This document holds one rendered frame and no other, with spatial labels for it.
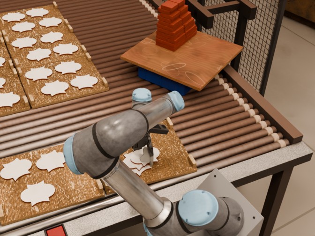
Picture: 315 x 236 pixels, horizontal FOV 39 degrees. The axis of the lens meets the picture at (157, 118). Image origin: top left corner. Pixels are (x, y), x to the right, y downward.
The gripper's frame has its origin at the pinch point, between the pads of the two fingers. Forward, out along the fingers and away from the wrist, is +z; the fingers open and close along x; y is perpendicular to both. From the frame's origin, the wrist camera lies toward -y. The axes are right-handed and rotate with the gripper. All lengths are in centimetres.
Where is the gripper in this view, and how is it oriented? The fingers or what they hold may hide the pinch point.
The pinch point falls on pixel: (145, 155)
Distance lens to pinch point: 195.8
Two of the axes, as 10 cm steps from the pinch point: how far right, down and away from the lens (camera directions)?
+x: 4.7, 5.8, -6.7
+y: -8.8, 2.8, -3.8
